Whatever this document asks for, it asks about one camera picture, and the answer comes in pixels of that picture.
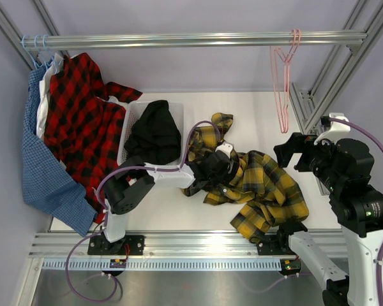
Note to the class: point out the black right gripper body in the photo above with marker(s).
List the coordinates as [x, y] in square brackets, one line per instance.
[313, 156]

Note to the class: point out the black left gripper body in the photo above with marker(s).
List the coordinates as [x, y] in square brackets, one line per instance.
[222, 178]

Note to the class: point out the yellow plaid shirt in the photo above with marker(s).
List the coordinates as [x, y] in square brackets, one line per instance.
[269, 195]

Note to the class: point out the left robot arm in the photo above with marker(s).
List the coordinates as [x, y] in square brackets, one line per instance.
[122, 190]

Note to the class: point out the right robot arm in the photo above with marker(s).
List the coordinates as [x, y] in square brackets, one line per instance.
[343, 167]

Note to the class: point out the red black plaid shirt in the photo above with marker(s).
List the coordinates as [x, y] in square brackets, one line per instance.
[84, 122]

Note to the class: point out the blue checked shirt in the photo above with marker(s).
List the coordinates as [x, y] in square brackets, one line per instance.
[46, 185]

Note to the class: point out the white shirt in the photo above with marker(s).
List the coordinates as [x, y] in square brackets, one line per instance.
[44, 86]

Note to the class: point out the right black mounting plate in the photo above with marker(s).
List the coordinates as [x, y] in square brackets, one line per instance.
[275, 244]

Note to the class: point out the black mounting plate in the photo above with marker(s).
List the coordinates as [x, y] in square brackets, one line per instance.
[275, 244]
[130, 244]

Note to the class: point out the white plastic basket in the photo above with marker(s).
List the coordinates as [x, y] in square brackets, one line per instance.
[133, 112]

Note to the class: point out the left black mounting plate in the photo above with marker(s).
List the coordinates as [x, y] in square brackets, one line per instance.
[130, 244]

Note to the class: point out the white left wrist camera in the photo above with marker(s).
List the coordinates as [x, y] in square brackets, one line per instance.
[226, 148]

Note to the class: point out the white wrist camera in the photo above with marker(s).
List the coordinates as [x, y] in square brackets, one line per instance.
[334, 130]
[226, 148]

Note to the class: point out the right frame post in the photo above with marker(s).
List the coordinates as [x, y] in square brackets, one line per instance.
[341, 64]

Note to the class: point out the frame post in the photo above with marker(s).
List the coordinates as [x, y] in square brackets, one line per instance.
[341, 64]
[13, 34]

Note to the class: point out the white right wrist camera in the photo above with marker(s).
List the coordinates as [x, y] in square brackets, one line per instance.
[334, 130]

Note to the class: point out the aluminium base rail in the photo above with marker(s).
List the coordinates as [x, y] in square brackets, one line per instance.
[162, 244]

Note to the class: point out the aluminium hanging rail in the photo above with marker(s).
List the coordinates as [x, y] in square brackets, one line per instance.
[119, 41]

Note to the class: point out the slotted white cable duct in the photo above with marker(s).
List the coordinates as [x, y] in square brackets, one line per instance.
[163, 265]

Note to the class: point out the left frame post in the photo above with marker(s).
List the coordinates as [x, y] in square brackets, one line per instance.
[13, 34]

